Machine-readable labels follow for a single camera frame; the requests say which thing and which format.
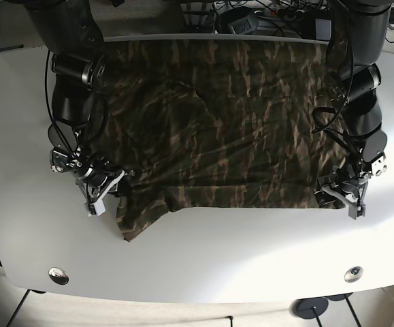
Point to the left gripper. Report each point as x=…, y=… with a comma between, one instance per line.
x=348, y=190

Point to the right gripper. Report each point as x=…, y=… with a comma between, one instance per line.
x=97, y=183

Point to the camouflage T-shirt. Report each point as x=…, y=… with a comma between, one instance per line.
x=213, y=123

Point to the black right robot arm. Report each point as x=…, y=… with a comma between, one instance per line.
x=77, y=107

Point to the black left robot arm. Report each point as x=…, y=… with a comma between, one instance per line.
x=354, y=121

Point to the right black floor stand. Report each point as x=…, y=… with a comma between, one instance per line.
x=345, y=298

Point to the black floor stand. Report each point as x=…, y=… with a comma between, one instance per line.
x=310, y=308
x=345, y=298

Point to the left black floor stand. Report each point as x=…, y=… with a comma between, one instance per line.
x=310, y=308

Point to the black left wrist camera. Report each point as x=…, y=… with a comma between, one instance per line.
x=323, y=199

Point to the table cable grommet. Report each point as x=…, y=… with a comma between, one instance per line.
x=58, y=276
x=353, y=274

